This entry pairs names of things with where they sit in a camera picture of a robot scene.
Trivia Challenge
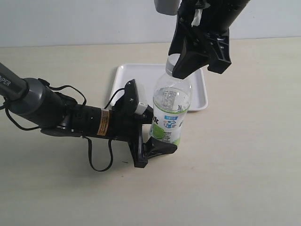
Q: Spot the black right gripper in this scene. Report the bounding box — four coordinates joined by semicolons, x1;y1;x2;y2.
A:
168;0;232;80

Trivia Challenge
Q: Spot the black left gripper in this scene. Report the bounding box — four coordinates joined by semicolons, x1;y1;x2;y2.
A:
81;105;177;168

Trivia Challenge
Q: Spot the white bottle cap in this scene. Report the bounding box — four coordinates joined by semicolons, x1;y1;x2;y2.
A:
166;54;180;76

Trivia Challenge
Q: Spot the clear plastic drink bottle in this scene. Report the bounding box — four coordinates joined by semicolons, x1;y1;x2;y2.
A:
149;73;192;145

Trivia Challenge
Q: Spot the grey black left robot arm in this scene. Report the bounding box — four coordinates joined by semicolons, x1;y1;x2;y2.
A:
0;65;177;168

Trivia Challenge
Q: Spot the white plastic tray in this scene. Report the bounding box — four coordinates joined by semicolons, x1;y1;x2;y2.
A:
111;64;208;112

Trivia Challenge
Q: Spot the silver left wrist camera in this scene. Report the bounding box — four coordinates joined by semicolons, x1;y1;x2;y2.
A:
112;79;148;116

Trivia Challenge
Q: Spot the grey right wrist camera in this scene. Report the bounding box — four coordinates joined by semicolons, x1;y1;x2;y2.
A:
154;0;180;16

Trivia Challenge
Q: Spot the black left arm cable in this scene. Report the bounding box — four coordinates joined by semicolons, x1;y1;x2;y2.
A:
0;84;125;172

